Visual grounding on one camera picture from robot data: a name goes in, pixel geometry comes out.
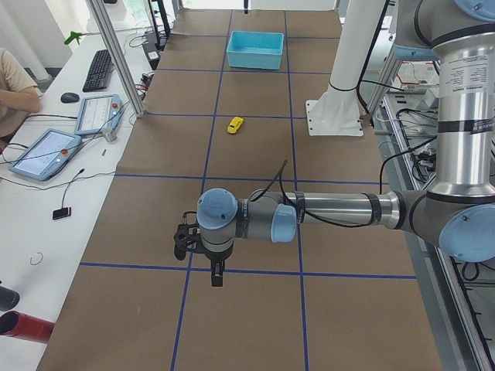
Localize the small black red device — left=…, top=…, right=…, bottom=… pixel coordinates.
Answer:
left=52, top=206, right=72, bottom=220

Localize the green handled tool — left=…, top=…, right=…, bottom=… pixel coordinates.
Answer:
left=64, top=31, right=100, bottom=45

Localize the black keyboard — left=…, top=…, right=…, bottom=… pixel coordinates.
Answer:
left=82, top=49, right=114, bottom=93

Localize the black cylinder bottle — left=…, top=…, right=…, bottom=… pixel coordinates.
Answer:
left=0, top=286, right=20, bottom=311

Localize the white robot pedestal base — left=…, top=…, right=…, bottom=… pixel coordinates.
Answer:
left=306, top=0, right=388, bottom=137

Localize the upper teach pendant tablet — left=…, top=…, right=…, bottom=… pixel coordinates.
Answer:
left=74, top=94, right=122, bottom=136

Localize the small silver metal cylinder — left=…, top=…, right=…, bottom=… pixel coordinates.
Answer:
left=102, top=128, right=117, bottom=143

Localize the light blue plastic bin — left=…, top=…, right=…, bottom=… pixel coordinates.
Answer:
left=227, top=30, right=285, bottom=70

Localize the teach pendant tablet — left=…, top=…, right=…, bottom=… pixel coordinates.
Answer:
left=9, top=128, right=82, bottom=181
left=74, top=94, right=122, bottom=136

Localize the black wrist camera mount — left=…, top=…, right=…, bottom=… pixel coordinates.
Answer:
left=173, top=211, right=203, bottom=260

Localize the black computer mouse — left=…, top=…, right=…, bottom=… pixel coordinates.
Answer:
left=60, top=92, right=80, bottom=104

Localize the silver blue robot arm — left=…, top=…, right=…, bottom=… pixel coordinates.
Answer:
left=195, top=1, right=494, bottom=287

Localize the aluminium frame post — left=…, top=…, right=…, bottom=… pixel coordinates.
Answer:
left=86, top=0, right=145, bottom=118

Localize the yellow beetle toy car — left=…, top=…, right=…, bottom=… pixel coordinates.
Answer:
left=227, top=117, right=244, bottom=134

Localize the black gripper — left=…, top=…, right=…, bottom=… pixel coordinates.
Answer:
left=203, top=249, right=233, bottom=287

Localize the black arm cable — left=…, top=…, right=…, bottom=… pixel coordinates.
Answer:
left=247, top=159, right=440, bottom=228

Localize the seated person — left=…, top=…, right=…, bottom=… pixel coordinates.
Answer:
left=1, top=48, right=41, bottom=151

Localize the red cylinder bottle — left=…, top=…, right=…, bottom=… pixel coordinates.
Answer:
left=1, top=311, right=55, bottom=344

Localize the lower teach pendant tablet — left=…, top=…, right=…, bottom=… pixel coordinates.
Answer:
left=9, top=128, right=82, bottom=181

